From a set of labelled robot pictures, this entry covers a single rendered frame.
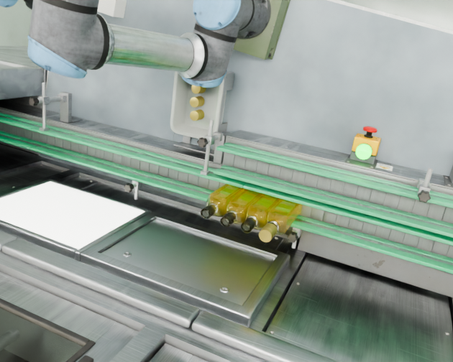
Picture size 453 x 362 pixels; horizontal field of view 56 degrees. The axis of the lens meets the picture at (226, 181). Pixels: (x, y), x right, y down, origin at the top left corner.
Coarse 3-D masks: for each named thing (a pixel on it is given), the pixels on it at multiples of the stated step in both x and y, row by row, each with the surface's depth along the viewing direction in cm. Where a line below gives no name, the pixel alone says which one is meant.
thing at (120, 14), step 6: (102, 0) 145; (108, 0) 145; (114, 0) 144; (120, 0) 146; (126, 0) 148; (102, 6) 146; (108, 6) 145; (114, 6) 144; (120, 6) 147; (102, 12) 147; (108, 12) 146; (114, 12) 145; (120, 12) 148
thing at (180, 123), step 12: (180, 84) 141; (180, 96) 143; (192, 96) 146; (204, 96) 144; (216, 96) 142; (180, 108) 145; (192, 108) 147; (204, 108) 145; (216, 108) 136; (180, 120) 147; (192, 120) 148; (204, 120) 146; (216, 120) 137; (180, 132) 143; (192, 132) 143; (204, 132) 144
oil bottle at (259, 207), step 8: (256, 200) 119; (264, 200) 120; (272, 200) 121; (248, 208) 114; (256, 208) 114; (264, 208) 115; (248, 216) 113; (256, 216) 112; (264, 216) 112; (264, 224) 114
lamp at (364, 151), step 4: (360, 144) 122; (364, 144) 121; (368, 144) 121; (360, 148) 120; (364, 148) 120; (368, 148) 120; (356, 152) 122; (360, 152) 120; (364, 152) 120; (368, 152) 120; (360, 156) 121; (364, 156) 120; (368, 156) 120
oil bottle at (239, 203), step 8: (240, 192) 124; (248, 192) 125; (256, 192) 126; (232, 200) 117; (240, 200) 118; (248, 200) 119; (232, 208) 114; (240, 208) 114; (240, 216) 114; (240, 224) 116
